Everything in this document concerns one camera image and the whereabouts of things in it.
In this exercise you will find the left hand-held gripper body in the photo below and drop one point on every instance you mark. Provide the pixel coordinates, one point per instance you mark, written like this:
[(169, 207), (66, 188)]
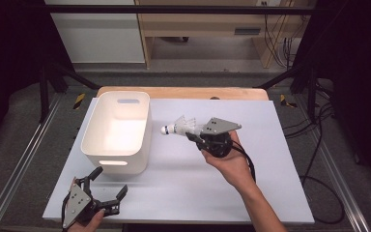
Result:
[(78, 203)]

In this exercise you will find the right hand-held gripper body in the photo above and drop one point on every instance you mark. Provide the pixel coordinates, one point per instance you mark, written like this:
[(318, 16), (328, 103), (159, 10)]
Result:
[(219, 126)]

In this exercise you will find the white plastic basket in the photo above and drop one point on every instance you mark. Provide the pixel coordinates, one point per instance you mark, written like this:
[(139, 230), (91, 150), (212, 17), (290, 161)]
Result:
[(119, 135)]

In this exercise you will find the person's left hand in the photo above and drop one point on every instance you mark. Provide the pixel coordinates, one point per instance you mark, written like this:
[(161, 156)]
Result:
[(88, 226)]

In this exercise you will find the person's right hand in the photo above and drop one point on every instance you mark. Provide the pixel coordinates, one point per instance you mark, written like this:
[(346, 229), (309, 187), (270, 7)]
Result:
[(235, 170)]

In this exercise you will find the wooden table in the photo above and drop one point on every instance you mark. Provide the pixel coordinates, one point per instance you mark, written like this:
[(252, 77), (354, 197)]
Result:
[(190, 92)]

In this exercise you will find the white board sheet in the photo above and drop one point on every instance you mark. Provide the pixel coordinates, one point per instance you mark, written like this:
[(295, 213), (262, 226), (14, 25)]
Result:
[(206, 193)]

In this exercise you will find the black metal stand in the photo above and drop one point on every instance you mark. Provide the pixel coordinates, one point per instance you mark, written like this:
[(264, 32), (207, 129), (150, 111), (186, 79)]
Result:
[(310, 93), (44, 93)]

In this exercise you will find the light wooden desk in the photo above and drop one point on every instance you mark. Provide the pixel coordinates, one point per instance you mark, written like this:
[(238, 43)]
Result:
[(203, 24)]

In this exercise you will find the white cabinet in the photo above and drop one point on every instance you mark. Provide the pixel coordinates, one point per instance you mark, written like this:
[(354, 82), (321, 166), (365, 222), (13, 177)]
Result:
[(99, 35)]

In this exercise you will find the black curtain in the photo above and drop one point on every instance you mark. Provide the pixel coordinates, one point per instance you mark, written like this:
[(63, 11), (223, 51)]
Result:
[(360, 80), (9, 64)]

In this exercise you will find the aluminium floor rail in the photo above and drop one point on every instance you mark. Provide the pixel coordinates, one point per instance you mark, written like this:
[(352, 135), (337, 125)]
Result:
[(19, 161), (338, 174)]

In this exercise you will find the black horizontal frame bar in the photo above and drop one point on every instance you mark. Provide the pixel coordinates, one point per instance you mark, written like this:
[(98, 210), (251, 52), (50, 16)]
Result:
[(174, 9)]

